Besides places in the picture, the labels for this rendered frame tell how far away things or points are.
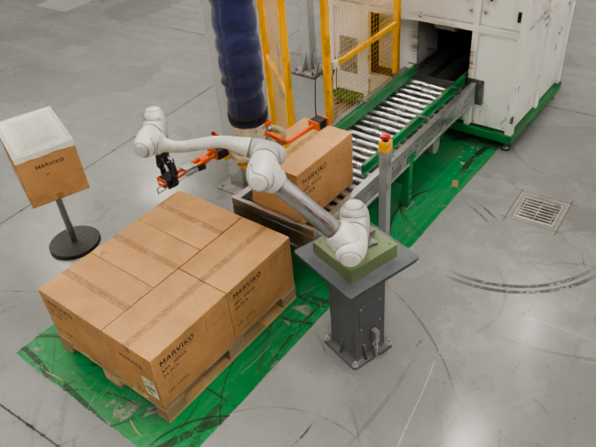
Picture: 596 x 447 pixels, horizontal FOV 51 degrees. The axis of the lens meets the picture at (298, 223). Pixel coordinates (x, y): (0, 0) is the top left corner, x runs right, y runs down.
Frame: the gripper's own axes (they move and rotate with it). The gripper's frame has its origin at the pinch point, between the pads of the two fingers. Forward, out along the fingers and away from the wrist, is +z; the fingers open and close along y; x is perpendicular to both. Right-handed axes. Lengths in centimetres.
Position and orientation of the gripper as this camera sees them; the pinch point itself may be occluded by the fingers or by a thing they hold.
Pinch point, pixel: (169, 178)
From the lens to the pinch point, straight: 337.6
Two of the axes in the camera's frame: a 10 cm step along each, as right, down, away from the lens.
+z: 0.7, 7.8, 6.2
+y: -7.2, -3.9, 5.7
